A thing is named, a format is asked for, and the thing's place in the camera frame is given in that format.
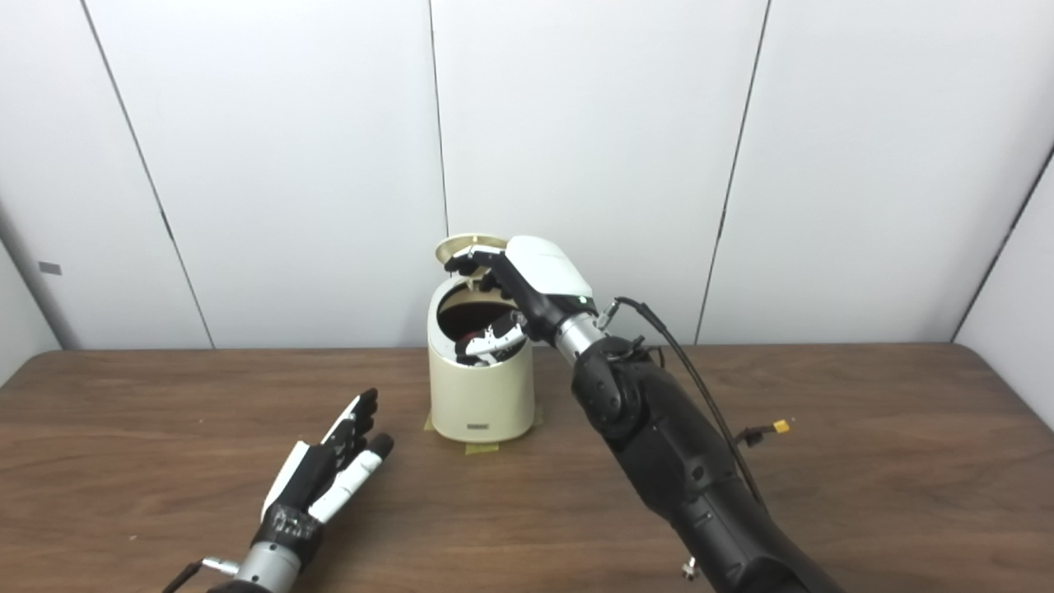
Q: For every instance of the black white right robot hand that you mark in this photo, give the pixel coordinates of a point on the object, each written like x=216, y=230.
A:
x=547, y=272

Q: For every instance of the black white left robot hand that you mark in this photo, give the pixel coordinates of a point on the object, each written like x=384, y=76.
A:
x=309, y=478

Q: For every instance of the cream-colored lidded bin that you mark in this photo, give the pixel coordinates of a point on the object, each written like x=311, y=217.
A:
x=482, y=395

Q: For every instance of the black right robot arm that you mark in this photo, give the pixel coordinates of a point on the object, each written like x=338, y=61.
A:
x=675, y=461

